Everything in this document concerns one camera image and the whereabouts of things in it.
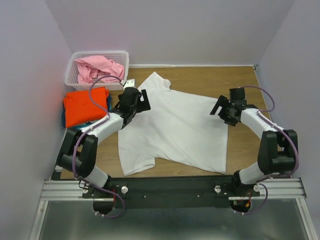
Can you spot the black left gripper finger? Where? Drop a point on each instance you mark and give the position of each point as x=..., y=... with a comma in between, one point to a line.
x=143, y=106
x=143, y=96

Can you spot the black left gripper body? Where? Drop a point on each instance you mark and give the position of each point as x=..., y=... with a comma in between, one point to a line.
x=134, y=110

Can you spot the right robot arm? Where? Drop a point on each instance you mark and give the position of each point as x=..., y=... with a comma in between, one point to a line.
x=278, y=155

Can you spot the pink t shirt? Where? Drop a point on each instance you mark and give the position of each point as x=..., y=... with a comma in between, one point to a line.
x=97, y=66

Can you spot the folded blue t shirt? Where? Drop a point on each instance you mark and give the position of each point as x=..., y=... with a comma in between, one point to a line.
x=63, y=118

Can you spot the white plastic laundry basket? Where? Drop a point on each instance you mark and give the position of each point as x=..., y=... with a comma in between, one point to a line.
x=118, y=56

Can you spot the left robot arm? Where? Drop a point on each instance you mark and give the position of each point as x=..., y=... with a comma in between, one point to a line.
x=78, y=151

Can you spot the white t shirt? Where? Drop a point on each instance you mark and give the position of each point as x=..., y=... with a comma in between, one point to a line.
x=178, y=128

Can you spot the folded orange t shirt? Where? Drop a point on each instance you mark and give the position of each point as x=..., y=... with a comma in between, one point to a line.
x=82, y=105

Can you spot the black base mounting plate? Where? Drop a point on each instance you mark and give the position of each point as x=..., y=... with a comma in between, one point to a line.
x=173, y=192

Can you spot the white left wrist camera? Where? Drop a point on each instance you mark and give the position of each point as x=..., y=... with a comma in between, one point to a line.
x=129, y=83

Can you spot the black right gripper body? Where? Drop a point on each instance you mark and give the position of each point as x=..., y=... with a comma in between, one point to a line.
x=225, y=114

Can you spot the folded teal t shirt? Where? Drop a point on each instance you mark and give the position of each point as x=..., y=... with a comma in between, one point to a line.
x=87, y=123

